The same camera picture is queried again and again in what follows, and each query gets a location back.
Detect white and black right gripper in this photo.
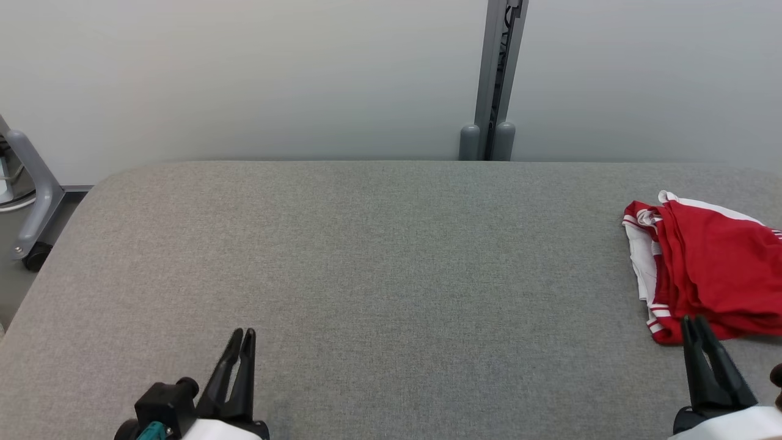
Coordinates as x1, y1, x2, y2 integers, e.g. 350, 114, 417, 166
672, 315, 782, 440

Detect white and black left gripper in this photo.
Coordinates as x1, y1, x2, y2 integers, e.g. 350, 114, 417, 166
113, 328, 270, 440

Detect red and white basketball jersey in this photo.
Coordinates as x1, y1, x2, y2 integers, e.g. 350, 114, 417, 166
622, 191, 782, 347

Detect grey curved stand leg with caster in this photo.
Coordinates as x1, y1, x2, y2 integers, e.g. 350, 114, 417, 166
0, 115, 65, 273

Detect grey metal partition post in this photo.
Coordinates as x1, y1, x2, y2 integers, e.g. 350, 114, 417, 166
458, 0, 530, 161

